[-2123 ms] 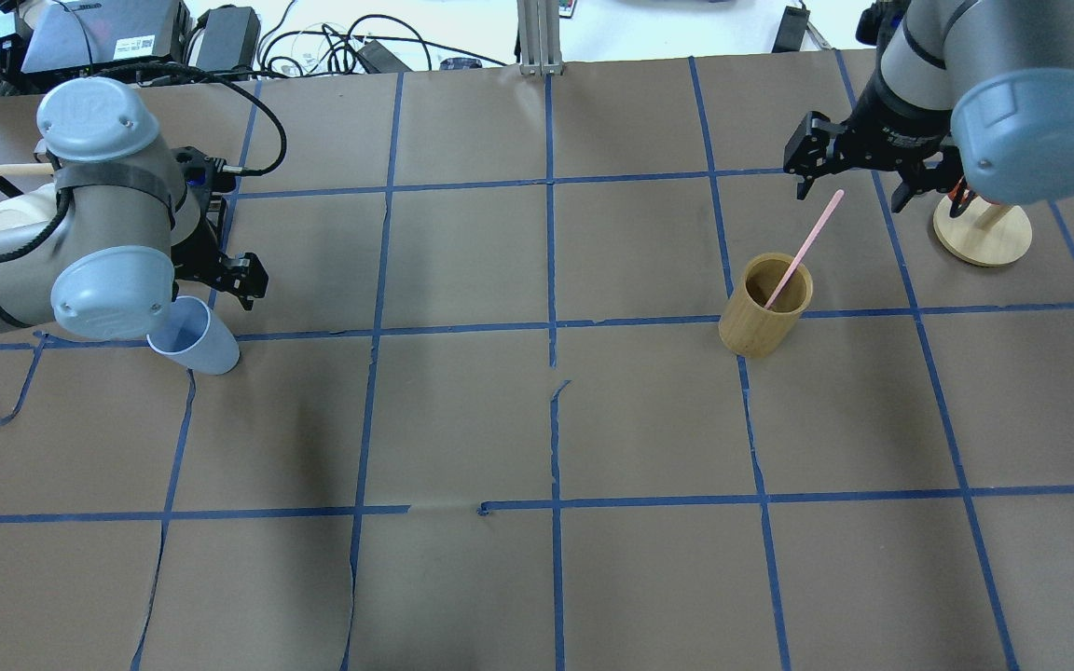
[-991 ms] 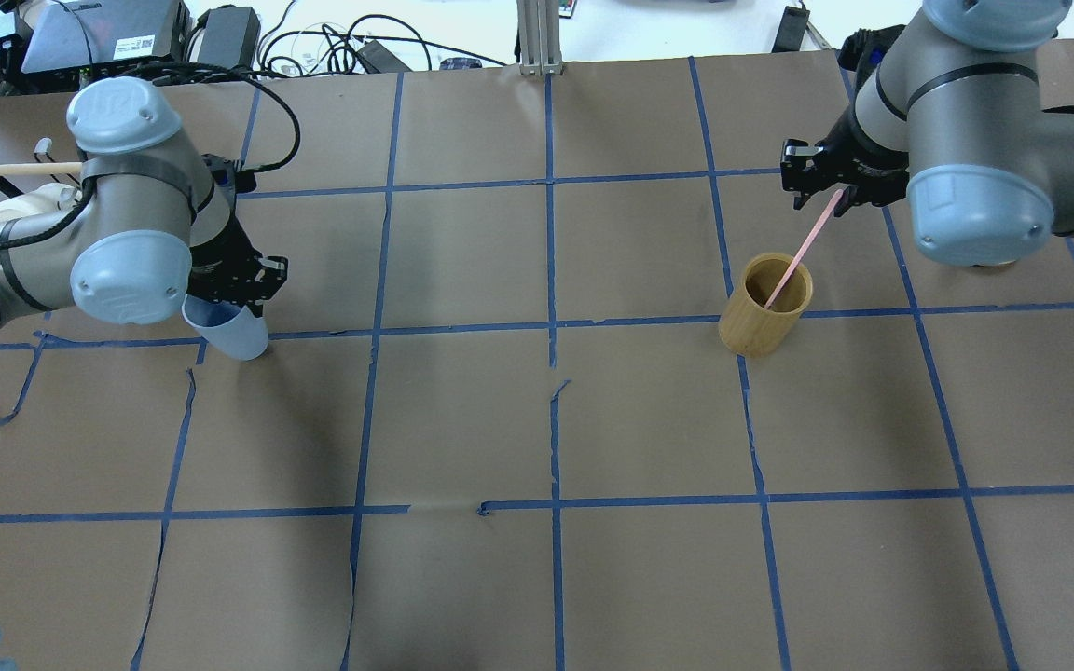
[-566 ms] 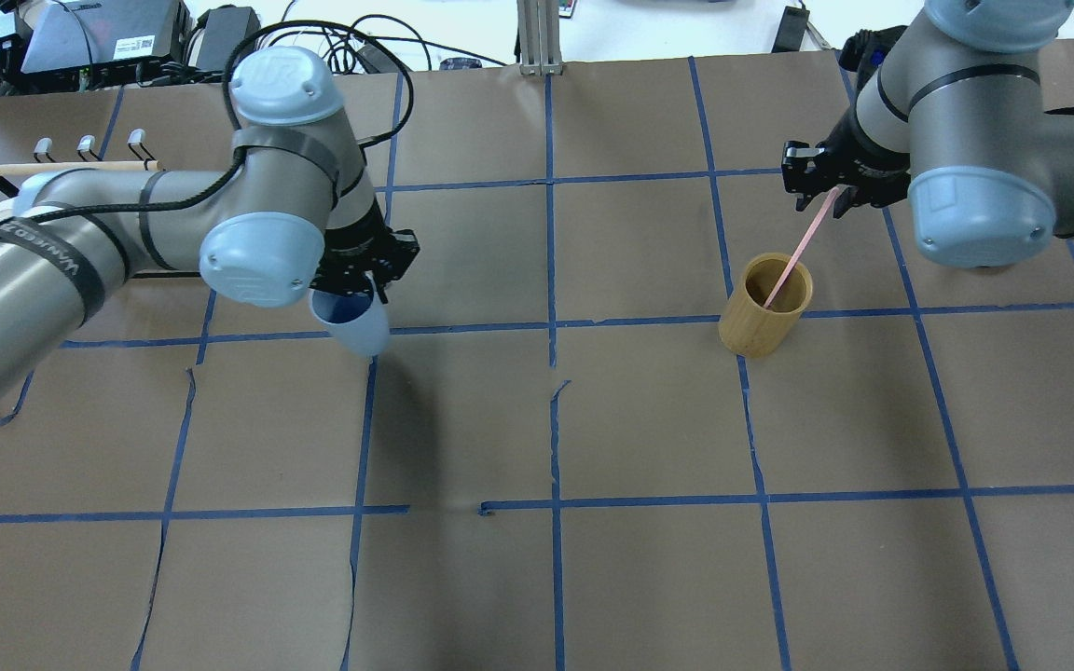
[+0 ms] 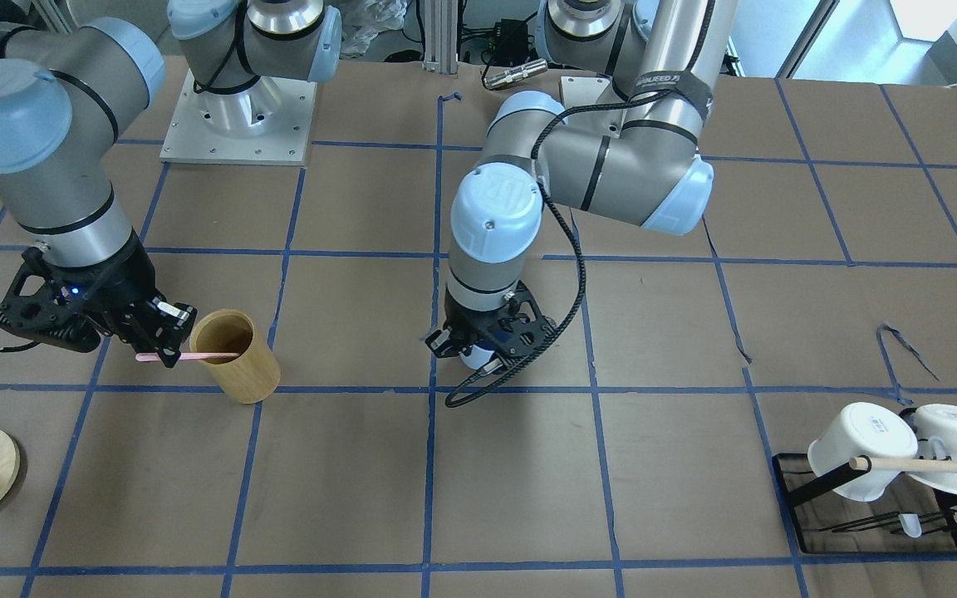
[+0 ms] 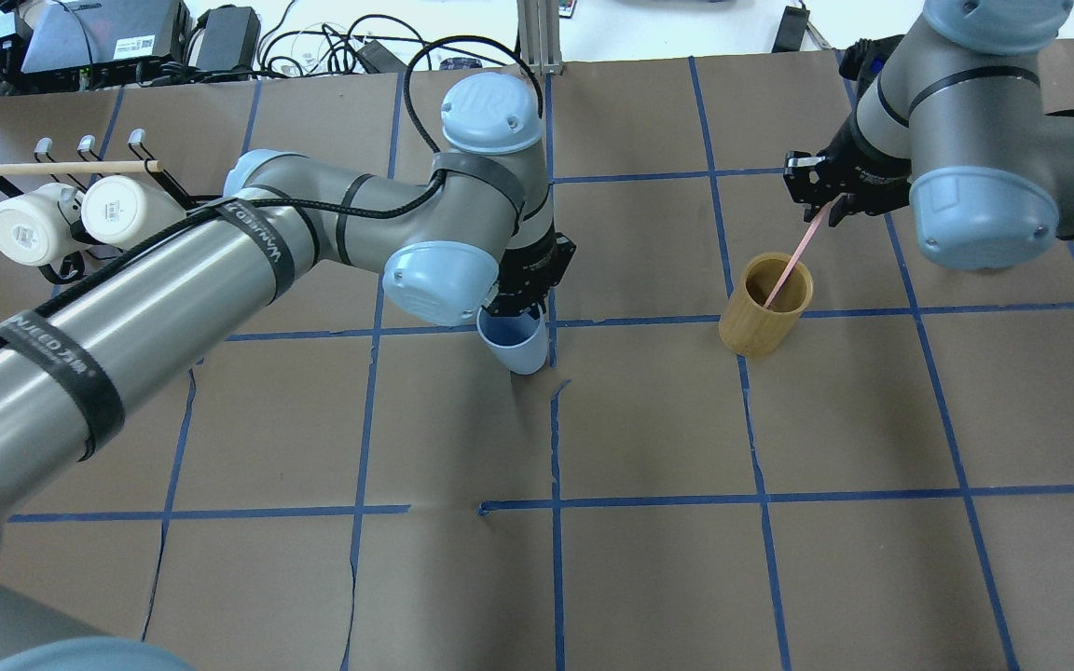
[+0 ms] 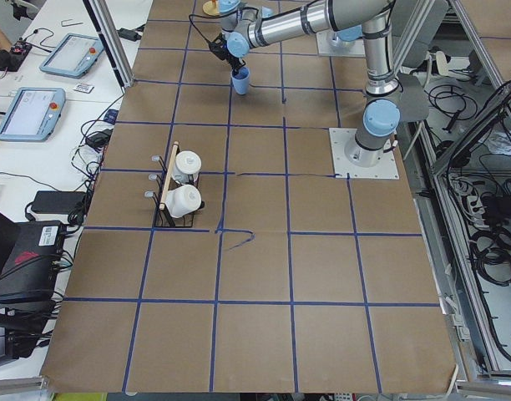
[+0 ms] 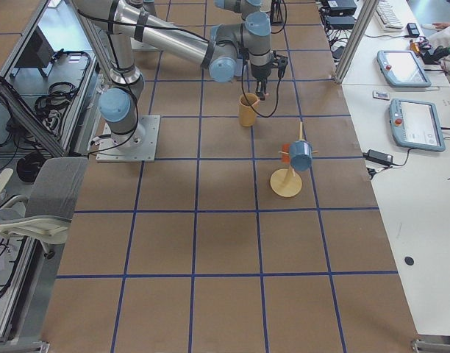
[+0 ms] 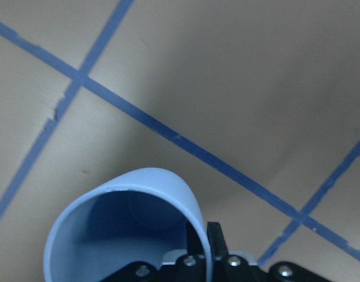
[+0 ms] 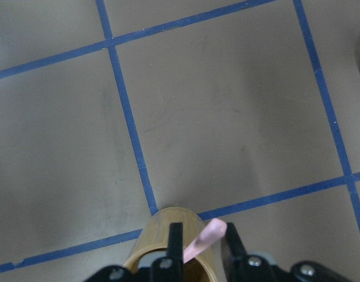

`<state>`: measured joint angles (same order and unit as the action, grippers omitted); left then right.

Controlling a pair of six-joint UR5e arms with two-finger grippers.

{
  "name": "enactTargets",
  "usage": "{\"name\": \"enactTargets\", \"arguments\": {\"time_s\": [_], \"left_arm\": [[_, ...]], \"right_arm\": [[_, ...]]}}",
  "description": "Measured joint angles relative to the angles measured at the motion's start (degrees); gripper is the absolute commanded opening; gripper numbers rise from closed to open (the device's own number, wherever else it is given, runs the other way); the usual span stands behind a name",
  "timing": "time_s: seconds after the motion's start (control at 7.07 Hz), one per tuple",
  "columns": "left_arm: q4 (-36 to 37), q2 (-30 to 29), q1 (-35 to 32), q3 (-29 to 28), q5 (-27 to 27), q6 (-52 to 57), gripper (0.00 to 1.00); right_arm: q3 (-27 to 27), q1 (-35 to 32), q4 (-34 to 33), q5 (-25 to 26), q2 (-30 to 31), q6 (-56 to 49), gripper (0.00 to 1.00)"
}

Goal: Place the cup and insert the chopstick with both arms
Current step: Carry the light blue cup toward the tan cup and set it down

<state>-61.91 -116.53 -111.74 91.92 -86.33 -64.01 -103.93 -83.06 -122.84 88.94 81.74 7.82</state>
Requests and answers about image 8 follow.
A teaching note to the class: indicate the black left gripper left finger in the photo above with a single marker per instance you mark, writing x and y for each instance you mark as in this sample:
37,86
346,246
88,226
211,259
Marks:
177,265

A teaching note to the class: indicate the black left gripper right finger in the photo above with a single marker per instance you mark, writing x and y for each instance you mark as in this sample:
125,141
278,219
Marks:
229,266

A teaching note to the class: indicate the light blue plastic cup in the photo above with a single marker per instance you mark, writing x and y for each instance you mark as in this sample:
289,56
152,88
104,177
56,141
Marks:
138,216

